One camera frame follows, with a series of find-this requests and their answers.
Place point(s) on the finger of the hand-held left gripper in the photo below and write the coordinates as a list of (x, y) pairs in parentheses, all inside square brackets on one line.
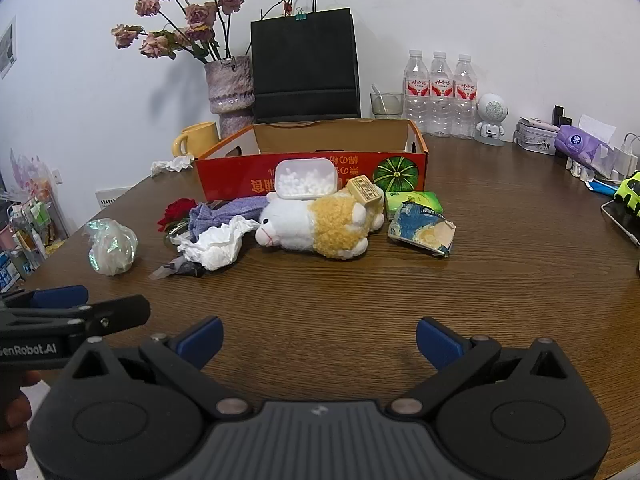
[(120, 312), (60, 296)]

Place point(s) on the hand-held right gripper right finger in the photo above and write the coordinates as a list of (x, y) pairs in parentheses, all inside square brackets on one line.
[(437, 342)]

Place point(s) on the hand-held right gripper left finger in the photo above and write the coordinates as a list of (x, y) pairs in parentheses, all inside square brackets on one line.
[(202, 342)]

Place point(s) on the iridescent ball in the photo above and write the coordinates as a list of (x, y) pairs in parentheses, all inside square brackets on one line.
[(112, 247)]

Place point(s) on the clear plastic wrapper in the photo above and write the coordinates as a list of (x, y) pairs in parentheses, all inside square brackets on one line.
[(175, 269)]

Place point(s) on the large white tissue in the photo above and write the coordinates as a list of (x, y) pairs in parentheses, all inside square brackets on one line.
[(215, 250)]

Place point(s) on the red artificial rose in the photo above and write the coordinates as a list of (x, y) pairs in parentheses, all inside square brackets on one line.
[(177, 210)]

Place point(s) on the purple cloth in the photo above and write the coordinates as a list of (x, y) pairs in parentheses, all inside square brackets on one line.
[(220, 212)]

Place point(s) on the green tissue packet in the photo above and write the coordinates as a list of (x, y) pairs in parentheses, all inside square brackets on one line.
[(420, 201)]

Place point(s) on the white and tan plush sheep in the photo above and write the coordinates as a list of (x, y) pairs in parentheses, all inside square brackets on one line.
[(300, 225)]

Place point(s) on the small yellow wooden block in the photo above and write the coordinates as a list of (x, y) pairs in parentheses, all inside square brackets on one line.
[(365, 191)]

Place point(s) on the red cardboard box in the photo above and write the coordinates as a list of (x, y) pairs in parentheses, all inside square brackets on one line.
[(235, 175)]

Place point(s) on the white plastic cotton ball box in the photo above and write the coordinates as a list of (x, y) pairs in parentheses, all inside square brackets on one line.
[(305, 180)]

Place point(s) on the person's left hand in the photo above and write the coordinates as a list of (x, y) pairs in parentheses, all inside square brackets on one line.
[(12, 425)]

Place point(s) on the rack of colourful packets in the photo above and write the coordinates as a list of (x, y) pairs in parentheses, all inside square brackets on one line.
[(27, 225)]

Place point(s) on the small crumpled white tissue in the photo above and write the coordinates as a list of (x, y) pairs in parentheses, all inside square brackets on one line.
[(172, 165)]

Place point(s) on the yellow mug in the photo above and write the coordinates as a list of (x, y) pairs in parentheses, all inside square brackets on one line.
[(200, 140)]

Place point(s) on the smartphone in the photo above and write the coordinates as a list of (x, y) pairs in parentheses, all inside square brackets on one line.
[(622, 220)]

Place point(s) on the small white bottles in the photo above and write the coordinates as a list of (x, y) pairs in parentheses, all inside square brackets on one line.
[(580, 169)]

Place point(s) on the blue flat packet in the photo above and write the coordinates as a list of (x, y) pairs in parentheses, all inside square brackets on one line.
[(600, 187)]

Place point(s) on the white robot figure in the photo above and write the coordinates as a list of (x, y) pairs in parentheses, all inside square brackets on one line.
[(492, 115)]

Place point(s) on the green black can pack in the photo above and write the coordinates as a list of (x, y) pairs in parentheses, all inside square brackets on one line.
[(630, 195)]

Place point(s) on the clear drinking glass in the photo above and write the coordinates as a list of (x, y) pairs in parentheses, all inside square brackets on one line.
[(387, 105)]

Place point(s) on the purple tissue pack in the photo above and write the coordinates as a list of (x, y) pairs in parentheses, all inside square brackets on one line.
[(580, 145)]

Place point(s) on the clear water bottle red label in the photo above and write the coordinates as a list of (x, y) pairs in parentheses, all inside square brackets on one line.
[(442, 97), (465, 100), (417, 95)]

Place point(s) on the purple mottled ceramic vase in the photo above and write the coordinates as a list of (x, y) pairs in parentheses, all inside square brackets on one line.
[(230, 90)]

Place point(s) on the white spoon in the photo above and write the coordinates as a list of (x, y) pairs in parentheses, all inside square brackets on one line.
[(380, 97)]

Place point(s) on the small black box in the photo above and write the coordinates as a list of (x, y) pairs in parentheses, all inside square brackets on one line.
[(561, 114)]

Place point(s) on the white charger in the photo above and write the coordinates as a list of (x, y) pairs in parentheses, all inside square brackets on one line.
[(627, 157)]

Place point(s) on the black paper bag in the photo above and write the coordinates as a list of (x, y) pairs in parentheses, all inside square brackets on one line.
[(305, 60)]

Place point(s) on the dried pink rose bouquet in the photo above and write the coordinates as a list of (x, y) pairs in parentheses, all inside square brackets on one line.
[(200, 15)]

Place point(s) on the green binder clip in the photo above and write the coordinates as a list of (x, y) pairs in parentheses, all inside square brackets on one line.
[(301, 15)]

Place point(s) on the white wall vent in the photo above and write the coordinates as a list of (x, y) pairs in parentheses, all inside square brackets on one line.
[(112, 197)]

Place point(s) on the white wall outlet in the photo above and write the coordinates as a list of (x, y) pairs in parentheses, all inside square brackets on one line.
[(57, 176)]

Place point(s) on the wall poster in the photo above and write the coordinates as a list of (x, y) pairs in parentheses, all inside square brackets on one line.
[(7, 47)]

